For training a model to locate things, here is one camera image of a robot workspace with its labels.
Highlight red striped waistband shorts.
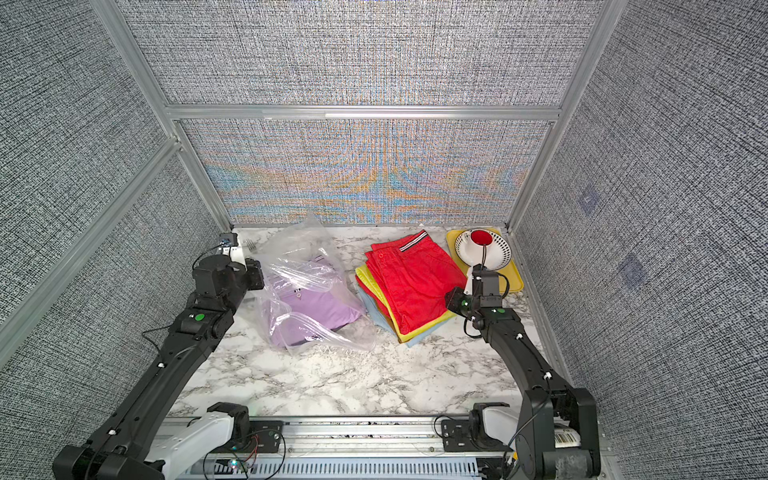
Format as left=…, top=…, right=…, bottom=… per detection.
left=366, top=230, right=466, bottom=334

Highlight clear plastic vacuum bag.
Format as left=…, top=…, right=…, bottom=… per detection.
left=236, top=214, right=376, bottom=353

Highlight purple garment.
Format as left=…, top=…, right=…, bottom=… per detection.
left=263, top=257, right=365, bottom=349

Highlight light blue trousers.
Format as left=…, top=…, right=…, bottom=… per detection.
left=359, top=293, right=454, bottom=348

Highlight yellow garment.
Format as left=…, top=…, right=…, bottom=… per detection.
left=355, top=265, right=456, bottom=346

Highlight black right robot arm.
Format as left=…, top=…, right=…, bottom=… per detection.
left=445, top=264, right=601, bottom=479

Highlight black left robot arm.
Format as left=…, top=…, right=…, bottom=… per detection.
left=52, top=254, right=264, bottom=479

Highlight white patterned saucer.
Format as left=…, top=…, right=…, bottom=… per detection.
left=454, top=228, right=512, bottom=271

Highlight white cup red inside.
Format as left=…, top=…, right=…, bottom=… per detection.
left=456, top=229, right=494, bottom=266

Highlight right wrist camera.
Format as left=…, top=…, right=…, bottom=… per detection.
left=464, top=267, right=476, bottom=296

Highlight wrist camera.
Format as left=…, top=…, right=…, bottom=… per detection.
left=218, top=232, right=245, bottom=265
left=464, top=267, right=476, bottom=296

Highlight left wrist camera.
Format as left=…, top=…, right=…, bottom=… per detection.
left=218, top=232, right=245, bottom=265

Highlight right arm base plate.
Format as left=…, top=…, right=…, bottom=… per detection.
left=435, top=416, right=508, bottom=454

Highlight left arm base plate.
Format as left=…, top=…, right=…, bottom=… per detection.
left=212, top=420, right=285, bottom=456

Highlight aluminium front rail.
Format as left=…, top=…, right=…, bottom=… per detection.
left=107, top=415, right=613, bottom=460

